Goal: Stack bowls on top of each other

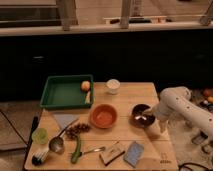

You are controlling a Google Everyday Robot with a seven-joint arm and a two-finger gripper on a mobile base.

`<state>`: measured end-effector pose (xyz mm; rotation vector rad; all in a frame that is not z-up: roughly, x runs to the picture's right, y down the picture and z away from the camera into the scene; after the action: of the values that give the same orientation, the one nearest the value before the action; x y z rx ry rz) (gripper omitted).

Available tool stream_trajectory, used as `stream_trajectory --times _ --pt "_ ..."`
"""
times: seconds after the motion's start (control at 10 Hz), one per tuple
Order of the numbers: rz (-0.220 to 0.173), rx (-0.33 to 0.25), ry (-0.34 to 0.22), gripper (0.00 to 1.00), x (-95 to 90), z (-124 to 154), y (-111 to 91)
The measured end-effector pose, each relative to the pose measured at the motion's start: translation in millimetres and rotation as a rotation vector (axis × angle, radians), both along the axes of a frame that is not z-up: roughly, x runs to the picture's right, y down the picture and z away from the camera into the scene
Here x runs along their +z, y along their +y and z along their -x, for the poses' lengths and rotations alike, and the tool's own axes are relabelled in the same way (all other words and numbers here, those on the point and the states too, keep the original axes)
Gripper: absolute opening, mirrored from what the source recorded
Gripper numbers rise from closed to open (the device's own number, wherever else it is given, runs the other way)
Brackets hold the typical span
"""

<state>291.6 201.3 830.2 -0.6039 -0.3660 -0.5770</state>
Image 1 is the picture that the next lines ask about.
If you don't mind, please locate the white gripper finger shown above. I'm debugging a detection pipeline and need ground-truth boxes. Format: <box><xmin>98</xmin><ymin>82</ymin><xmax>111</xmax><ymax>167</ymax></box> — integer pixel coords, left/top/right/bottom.
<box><xmin>135</xmin><ymin>115</ymin><xmax>147</xmax><ymax>120</ymax></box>

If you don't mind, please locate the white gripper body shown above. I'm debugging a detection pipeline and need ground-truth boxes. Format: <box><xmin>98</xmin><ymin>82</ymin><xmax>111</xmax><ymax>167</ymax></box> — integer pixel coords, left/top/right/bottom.
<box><xmin>147</xmin><ymin>106</ymin><xmax>167</xmax><ymax>122</ymax></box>

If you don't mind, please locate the dark brown bowl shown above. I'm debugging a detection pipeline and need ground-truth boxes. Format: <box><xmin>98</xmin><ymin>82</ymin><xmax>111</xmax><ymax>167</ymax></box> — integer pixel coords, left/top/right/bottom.
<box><xmin>130</xmin><ymin>104</ymin><xmax>155</xmax><ymax>128</ymax></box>

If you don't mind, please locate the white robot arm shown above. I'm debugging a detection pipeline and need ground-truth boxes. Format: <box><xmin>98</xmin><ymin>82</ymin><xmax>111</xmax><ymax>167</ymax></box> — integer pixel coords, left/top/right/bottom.
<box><xmin>134</xmin><ymin>86</ymin><xmax>213</xmax><ymax>140</ymax></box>

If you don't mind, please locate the orange bowl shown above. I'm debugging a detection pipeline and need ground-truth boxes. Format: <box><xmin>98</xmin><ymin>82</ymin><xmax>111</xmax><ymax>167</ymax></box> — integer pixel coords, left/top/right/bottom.
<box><xmin>89</xmin><ymin>104</ymin><xmax>117</xmax><ymax>129</ymax></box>

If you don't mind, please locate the blue sponge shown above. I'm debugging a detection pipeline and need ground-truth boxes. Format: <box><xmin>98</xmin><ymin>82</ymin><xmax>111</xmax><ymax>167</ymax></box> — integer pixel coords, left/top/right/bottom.
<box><xmin>123</xmin><ymin>141</ymin><xmax>144</xmax><ymax>167</ymax></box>

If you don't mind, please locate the small white cup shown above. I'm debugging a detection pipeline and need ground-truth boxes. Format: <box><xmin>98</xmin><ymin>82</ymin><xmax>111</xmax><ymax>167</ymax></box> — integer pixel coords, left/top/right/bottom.
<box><xmin>106</xmin><ymin>79</ymin><xmax>120</xmax><ymax>95</ymax></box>

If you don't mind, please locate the wooden block box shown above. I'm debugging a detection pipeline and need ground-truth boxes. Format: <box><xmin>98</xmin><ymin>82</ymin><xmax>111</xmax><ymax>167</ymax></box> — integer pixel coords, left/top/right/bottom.
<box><xmin>100</xmin><ymin>142</ymin><xmax>125</xmax><ymax>166</ymax></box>

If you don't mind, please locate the pale stick in tray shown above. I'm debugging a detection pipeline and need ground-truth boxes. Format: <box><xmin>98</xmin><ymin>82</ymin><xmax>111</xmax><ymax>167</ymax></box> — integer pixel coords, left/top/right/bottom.
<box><xmin>85</xmin><ymin>91</ymin><xmax>91</xmax><ymax>104</ymax></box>

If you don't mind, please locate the orange fruit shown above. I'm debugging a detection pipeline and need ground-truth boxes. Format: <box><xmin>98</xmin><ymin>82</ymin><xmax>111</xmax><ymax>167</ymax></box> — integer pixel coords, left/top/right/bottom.
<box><xmin>81</xmin><ymin>81</ymin><xmax>91</xmax><ymax>92</ymax></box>

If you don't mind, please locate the green plastic tray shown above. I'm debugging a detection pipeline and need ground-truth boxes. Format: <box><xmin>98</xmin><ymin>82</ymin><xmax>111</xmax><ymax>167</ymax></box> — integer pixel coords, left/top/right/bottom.
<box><xmin>40</xmin><ymin>75</ymin><xmax>94</xmax><ymax>110</ymax></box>

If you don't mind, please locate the green cucumber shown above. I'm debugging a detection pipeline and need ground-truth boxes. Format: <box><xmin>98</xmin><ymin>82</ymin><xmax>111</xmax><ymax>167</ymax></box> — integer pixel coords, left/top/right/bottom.
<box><xmin>71</xmin><ymin>136</ymin><xmax>81</xmax><ymax>164</ymax></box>

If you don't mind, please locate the light blue cloth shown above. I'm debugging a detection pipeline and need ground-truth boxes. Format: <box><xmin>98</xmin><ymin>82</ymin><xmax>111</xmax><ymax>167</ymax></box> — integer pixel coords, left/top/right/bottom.
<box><xmin>53</xmin><ymin>114</ymin><xmax>78</xmax><ymax>129</ymax></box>

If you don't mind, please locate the metal ladle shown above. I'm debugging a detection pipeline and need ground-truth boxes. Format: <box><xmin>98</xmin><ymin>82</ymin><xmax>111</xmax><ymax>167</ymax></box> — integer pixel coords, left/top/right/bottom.
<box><xmin>49</xmin><ymin>124</ymin><xmax>71</xmax><ymax>154</ymax></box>

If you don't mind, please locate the green cup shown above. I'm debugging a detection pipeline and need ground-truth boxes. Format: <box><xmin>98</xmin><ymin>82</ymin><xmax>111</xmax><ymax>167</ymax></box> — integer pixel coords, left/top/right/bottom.
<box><xmin>31</xmin><ymin>128</ymin><xmax>48</xmax><ymax>145</ymax></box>

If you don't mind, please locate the black white brush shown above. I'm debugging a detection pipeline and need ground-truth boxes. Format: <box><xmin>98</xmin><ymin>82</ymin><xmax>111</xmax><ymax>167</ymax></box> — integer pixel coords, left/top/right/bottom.
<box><xmin>31</xmin><ymin>149</ymin><xmax>49</xmax><ymax>166</ymax></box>

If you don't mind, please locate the black cable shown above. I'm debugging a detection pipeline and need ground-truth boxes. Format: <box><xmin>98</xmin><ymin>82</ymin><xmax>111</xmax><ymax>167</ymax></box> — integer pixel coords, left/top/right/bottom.
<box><xmin>178</xmin><ymin>162</ymin><xmax>213</xmax><ymax>171</ymax></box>

